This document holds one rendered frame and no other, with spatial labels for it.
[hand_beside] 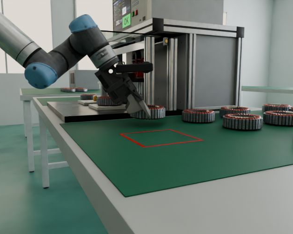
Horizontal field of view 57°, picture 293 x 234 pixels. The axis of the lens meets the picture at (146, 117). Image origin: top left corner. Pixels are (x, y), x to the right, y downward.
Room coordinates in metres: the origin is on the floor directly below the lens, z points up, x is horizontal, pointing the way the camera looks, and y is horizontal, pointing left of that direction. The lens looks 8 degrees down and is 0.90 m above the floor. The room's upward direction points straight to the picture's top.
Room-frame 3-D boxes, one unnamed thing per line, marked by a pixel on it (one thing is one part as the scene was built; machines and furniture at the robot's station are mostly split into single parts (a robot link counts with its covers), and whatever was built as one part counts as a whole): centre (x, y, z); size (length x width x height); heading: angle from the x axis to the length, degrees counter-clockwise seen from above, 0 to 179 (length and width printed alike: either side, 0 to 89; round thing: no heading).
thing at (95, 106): (1.17, 0.16, 0.78); 0.15 x 0.15 x 0.01; 25
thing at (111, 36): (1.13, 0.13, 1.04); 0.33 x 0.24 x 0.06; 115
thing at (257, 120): (0.80, -0.29, 0.77); 0.11 x 0.11 x 0.04
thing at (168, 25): (1.42, -0.08, 1.09); 0.68 x 0.44 x 0.05; 25
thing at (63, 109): (1.29, 0.20, 0.76); 0.64 x 0.47 x 0.02; 25
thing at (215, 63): (1.16, -0.29, 0.91); 0.28 x 0.03 x 0.32; 115
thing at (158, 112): (0.86, 0.00, 0.79); 0.11 x 0.11 x 0.04
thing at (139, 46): (1.33, 0.12, 1.03); 0.62 x 0.01 x 0.03; 25
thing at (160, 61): (1.39, -0.02, 0.92); 0.66 x 0.01 x 0.30; 25
